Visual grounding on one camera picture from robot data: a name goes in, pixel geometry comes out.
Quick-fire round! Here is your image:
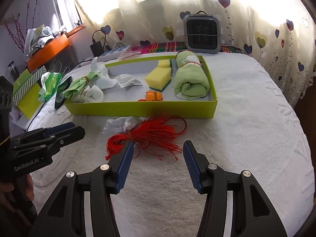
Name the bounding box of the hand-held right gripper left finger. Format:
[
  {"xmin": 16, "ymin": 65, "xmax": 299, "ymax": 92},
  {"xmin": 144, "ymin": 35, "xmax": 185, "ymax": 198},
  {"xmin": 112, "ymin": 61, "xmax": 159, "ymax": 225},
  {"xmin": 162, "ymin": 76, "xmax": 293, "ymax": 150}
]
[{"xmin": 31, "ymin": 141, "xmax": 134, "ymax": 237}]

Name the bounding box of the red string bundle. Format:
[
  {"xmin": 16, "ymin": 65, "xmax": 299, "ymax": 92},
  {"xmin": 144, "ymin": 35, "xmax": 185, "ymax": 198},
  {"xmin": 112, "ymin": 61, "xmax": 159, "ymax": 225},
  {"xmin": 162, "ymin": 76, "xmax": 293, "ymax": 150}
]
[{"xmin": 106, "ymin": 114, "xmax": 187, "ymax": 161}]

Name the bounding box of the window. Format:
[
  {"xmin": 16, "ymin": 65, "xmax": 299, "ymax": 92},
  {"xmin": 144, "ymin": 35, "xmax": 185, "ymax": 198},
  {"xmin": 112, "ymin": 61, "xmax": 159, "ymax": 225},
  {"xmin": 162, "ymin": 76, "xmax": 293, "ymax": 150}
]
[{"xmin": 53, "ymin": 0, "xmax": 85, "ymax": 30}]

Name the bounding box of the pink printed packet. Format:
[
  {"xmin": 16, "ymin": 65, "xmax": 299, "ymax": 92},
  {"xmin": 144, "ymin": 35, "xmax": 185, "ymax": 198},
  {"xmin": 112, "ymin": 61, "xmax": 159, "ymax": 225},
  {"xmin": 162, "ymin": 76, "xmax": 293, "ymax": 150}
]
[{"xmin": 117, "ymin": 51, "xmax": 140, "ymax": 60}]

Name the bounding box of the black smartphone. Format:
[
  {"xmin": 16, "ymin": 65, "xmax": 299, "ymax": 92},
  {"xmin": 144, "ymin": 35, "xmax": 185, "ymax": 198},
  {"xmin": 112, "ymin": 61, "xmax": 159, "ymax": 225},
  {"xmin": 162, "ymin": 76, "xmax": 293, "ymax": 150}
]
[{"xmin": 54, "ymin": 76, "xmax": 73, "ymax": 110}]

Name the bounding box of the green tissue packet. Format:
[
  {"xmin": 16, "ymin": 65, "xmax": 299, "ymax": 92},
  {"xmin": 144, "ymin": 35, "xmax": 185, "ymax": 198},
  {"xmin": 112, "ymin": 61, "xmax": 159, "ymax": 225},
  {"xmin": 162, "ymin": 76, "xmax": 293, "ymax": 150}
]
[{"xmin": 38, "ymin": 72, "xmax": 62, "ymax": 101}]

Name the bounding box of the orange rubber toy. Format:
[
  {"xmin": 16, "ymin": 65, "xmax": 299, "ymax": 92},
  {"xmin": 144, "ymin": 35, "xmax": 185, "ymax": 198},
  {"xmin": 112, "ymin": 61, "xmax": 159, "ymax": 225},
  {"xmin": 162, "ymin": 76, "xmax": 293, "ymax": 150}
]
[{"xmin": 138, "ymin": 91, "xmax": 164, "ymax": 102}]

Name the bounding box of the colourful plaid cloth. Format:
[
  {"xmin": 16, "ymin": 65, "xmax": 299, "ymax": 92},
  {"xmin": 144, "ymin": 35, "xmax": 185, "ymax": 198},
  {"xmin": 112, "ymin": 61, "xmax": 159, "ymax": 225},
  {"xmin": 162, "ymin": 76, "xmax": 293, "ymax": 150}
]
[{"xmin": 132, "ymin": 41, "xmax": 248, "ymax": 55}]

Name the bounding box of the yellow sponge with green pad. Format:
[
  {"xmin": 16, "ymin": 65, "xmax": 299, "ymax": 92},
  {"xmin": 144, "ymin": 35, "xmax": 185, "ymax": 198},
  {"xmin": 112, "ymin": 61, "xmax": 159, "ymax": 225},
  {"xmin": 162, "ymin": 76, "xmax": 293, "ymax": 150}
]
[
  {"xmin": 144, "ymin": 67, "xmax": 172, "ymax": 91},
  {"xmin": 157, "ymin": 59, "xmax": 173, "ymax": 69}
]

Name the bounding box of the crumpled white cloth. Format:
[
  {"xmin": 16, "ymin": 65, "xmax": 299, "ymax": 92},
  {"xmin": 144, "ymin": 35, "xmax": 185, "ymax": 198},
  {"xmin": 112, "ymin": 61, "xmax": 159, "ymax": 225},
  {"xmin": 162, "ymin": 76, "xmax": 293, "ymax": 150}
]
[{"xmin": 103, "ymin": 116, "xmax": 145, "ymax": 134}]

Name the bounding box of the orange shelf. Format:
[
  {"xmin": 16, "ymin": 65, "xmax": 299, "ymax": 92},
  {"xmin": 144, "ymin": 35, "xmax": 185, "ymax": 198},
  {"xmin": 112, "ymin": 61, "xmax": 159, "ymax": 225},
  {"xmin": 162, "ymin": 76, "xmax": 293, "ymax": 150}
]
[{"xmin": 27, "ymin": 35, "xmax": 71, "ymax": 71}]

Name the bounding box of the black adapter cable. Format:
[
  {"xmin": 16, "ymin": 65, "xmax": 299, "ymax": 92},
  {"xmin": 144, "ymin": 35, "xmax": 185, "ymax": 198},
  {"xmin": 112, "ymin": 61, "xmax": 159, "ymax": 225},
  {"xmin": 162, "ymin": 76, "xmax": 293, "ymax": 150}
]
[{"xmin": 92, "ymin": 30, "xmax": 112, "ymax": 51}]

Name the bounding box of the person's left hand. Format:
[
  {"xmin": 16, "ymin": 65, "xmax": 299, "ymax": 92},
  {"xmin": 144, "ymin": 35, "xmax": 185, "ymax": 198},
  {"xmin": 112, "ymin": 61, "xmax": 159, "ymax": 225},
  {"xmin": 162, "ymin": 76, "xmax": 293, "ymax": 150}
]
[{"xmin": 0, "ymin": 174, "xmax": 34, "ymax": 214}]

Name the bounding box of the heart print curtain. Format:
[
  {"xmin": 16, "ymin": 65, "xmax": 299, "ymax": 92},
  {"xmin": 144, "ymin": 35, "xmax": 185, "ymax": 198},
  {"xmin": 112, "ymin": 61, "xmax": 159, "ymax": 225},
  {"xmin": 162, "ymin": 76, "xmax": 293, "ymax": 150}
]
[{"xmin": 63, "ymin": 0, "xmax": 316, "ymax": 107}]

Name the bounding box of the black charger adapter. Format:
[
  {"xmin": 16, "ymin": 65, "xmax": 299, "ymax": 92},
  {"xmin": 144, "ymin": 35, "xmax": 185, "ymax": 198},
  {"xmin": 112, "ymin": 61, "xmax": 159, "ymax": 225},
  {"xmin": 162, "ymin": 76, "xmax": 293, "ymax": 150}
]
[{"xmin": 90, "ymin": 42, "xmax": 104, "ymax": 57}]

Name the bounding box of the grey portable heater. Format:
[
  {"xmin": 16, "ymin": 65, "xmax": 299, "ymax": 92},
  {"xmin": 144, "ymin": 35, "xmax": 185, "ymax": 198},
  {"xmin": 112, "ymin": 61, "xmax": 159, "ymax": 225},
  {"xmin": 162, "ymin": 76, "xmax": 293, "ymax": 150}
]
[{"xmin": 183, "ymin": 11, "xmax": 220, "ymax": 54}]

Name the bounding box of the white sock bundle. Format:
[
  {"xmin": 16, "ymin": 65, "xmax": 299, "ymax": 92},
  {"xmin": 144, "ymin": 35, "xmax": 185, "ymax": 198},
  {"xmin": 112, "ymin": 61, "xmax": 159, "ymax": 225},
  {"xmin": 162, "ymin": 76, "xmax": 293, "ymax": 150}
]
[
  {"xmin": 73, "ymin": 85, "xmax": 104, "ymax": 103},
  {"xmin": 90, "ymin": 57, "xmax": 117, "ymax": 90}
]

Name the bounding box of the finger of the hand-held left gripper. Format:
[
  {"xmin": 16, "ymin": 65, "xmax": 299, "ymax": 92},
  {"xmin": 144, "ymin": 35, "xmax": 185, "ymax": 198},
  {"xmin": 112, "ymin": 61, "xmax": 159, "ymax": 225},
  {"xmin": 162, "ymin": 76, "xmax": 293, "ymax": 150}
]
[
  {"xmin": 14, "ymin": 122, "xmax": 76, "ymax": 144},
  {"xmin": 43, "ymin": 126, "xmax": 86, "ymax": 153}
]

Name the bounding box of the white power strip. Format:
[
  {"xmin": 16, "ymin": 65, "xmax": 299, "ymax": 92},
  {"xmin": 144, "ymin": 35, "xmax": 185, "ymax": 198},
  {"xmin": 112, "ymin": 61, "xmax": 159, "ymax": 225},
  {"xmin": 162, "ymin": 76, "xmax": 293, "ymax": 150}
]
[{"xmin": 97, "ymin": 45, "xmax": 131, "ymax": 62}]

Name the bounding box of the green cloth bundle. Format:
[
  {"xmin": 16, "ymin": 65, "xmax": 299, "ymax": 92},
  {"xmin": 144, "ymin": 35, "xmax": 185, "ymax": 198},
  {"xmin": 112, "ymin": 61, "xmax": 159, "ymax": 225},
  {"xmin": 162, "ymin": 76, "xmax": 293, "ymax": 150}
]
[{"xmin": 62, "ymin": 71, "xmax": 100, "ymax": 99}]

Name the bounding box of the orange window sill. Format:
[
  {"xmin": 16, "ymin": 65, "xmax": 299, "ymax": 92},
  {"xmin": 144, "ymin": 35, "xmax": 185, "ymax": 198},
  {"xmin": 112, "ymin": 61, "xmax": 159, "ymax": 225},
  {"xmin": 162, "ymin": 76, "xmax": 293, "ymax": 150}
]
[{"xmin": 67, "ymin": 25, "xmax": 86, "ymax": 38}]

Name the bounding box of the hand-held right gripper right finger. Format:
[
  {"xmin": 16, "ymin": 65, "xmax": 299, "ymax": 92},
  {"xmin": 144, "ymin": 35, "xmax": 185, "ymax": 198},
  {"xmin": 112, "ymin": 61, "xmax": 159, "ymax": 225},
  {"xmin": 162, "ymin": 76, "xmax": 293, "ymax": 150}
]
[{"xmin": 183, "ymin": 140, "xmax": 288, "ymax": 237}]

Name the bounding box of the striped green white box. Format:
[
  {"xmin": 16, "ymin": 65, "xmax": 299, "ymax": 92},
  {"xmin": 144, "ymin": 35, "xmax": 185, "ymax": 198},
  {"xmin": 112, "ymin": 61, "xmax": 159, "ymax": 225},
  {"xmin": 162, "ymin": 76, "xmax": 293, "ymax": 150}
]
[{"xmin": 12, "ymin": 66, "xmax": 47, "ymax": 103}]

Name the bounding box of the lime green box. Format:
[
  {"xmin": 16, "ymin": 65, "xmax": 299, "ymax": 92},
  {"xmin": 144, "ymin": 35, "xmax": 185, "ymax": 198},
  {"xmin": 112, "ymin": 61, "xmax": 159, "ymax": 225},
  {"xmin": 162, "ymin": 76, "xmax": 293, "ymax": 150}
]
[{"xmin": 64, "ymin": 54, "xmax": 218, "ymax": 119}]

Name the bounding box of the clear glass jar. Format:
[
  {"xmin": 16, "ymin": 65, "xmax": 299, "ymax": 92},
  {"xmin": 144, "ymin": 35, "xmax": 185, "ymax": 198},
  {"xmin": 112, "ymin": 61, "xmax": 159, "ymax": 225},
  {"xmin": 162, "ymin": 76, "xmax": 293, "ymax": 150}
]
[{"xmin": 7, "ymin": 62, "xmax": 20, "ymax": 78}]

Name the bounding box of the lime green carton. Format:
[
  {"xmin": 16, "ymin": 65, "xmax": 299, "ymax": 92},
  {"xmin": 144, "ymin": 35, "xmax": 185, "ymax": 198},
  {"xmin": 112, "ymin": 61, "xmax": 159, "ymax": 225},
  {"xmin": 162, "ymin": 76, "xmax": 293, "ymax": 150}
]
[{"xmin": 17, "ymin": 83, "xmax": 42, "ymax": 119}]

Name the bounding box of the green towel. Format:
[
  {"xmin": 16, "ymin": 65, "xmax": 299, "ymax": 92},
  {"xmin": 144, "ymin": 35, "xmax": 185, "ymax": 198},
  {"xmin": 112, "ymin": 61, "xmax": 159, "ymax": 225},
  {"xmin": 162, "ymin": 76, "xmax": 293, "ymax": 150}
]
[{"xmin": 173, "ymin": 50, "xmax": 210, "ymax": 101}]

